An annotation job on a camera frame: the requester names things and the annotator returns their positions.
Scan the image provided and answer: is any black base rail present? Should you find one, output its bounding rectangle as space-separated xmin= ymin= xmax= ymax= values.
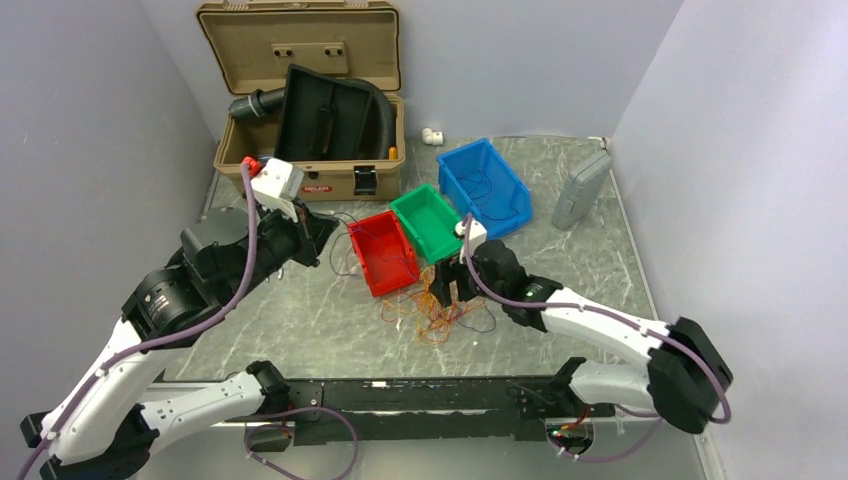
xmin=284 ymin=376 xmax=599 ymax=446

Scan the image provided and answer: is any red plastic bin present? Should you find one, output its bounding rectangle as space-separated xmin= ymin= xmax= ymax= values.
xmin=347 ymin=210 xmax=420 ymax=297

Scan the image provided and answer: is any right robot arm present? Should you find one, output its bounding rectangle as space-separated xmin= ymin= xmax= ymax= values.
xmin=429 ymin=240 xmax=733 ymax=434

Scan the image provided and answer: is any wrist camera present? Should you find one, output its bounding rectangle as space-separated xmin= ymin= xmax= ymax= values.
xmin=251 ymin=158 xmax=305 ymax=223
xmin=454 ymin=218 xmax=488 ymax=252

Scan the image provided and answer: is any grey plastic case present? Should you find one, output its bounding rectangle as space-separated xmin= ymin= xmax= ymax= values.
xmin=552 ymin=150 xmax=612 ymax=230

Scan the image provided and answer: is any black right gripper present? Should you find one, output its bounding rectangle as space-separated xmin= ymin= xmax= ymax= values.
xmin=429 ymin=251 xmax=507 ymax=307

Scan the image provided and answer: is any white pipe fitting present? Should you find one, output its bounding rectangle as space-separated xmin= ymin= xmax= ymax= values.
xmin=421 ymin=127 xmax=444 ymax=146

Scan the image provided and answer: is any blue plastic bin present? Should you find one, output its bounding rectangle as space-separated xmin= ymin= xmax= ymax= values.
xmin=436 ymin=138 xmax=534 ymax=239

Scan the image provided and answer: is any green plastic bin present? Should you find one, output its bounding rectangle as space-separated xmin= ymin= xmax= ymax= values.
xmin=389 ymin=184 xmax=461 ymax=264

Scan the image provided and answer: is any tan open toolbox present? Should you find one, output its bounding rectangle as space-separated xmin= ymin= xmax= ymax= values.
xmin=196 ymin=1 xmax=406 ymax=201

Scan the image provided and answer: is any orange wire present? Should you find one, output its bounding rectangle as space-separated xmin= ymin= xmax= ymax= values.
xmin=378 ymin=284 xmax=478 ymax=347

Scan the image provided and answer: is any black tray in toolbox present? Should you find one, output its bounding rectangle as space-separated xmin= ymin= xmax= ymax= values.
xmin=274 ymin=64 xmax=373 ymax=162

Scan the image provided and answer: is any black corrugated hose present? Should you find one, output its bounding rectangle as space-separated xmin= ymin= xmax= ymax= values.
xmin=228 ymin=78 xmax=397 ymax=161

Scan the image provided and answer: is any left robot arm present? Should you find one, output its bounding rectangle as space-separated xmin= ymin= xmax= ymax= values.
xmin=20 ymin=204 xmax=339 ymax=479

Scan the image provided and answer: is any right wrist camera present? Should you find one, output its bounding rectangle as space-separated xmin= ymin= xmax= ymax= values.
xmin=454 ymin=218 xmax=488 ymax=252

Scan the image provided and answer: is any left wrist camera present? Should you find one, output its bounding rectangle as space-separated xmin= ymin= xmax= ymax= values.
xmin=251 ymin=158 xmax=305 ymax=223

